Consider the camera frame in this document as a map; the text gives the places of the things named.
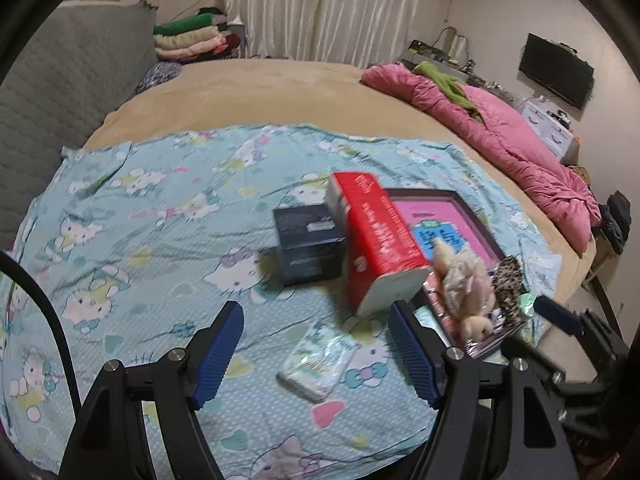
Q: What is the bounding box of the red tissue box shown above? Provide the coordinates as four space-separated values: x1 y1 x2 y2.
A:
326 171 432 317

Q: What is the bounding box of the green cloth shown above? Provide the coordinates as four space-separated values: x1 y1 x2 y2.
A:
412 61 483 121

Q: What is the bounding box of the pink quilt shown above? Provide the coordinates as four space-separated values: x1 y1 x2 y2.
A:
361 62 603 253

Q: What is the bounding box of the cream folded blanket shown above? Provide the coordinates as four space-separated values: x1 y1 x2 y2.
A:
154 27 221 50

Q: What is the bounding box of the white drawer cabinet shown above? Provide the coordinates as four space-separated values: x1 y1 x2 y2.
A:
517 97 576 163

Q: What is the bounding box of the black cardboard box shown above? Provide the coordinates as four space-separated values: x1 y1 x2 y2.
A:
272 204 348 288

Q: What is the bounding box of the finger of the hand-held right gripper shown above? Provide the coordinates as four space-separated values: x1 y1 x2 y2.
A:
534 296 583 333
500 335 568 386

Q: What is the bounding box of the black wall television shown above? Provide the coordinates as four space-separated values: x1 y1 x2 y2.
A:
518 33 595 110

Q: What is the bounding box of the light blue cartoon printed blanket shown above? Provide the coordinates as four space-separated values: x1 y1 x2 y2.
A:
0 125 563 480

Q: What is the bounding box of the plush doll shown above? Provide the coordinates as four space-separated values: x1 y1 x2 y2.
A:
442 260 493 343

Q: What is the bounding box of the pink plush bunny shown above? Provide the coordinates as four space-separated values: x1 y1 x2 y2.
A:
462 260 496 316

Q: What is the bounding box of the shallow box with pink print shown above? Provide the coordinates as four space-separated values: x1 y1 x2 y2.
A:
385 189 523 361

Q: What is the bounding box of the grey quilted sofa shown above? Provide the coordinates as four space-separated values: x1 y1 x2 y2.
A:
0 0 158 251

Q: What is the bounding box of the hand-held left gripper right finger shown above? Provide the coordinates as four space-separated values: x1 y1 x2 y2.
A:
389 300 576 480

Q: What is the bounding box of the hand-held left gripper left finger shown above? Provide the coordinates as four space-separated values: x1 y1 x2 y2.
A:
60 301 246 480

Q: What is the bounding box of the cream plush bear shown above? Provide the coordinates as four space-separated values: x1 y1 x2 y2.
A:
432 237 481 281

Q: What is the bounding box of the cluttered dresser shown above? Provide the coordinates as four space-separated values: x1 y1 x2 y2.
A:
407 27 501 86

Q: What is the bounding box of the beige bed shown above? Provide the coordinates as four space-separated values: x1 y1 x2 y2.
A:
82 57 601 386

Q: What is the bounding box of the green folded blanket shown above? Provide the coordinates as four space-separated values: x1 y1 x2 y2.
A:
152 12 216 37

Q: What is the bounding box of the floral tissue packet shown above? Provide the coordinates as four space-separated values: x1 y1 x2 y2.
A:
277 321 358 403

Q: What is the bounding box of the white pleated curtain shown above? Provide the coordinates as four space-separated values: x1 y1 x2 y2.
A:
225 0 426 68

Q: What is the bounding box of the dark patterned pillow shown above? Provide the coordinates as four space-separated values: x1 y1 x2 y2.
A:
134 62 181 95

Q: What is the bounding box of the leopard print scrunchie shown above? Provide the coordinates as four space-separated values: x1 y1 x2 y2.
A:
487 256 526 321

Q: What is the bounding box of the black bag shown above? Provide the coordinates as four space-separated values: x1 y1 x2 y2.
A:
600 191 632 256

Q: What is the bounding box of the black cable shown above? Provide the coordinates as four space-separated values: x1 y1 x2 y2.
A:
0 250 82 411

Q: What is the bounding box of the pink folded blanket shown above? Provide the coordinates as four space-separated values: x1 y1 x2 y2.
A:
157 40 231 60

